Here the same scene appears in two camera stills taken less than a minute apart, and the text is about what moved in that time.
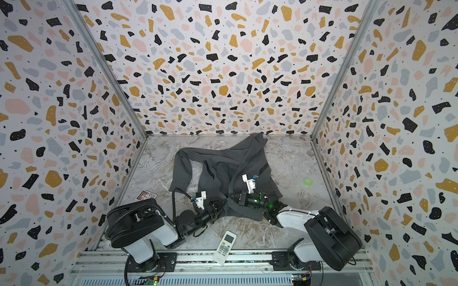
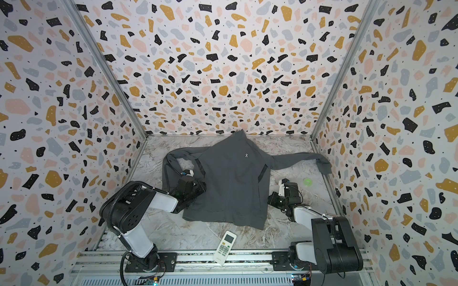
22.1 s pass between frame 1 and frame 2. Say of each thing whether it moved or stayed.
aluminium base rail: stayed
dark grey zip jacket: moved
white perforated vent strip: stayed
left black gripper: moved
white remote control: stayed
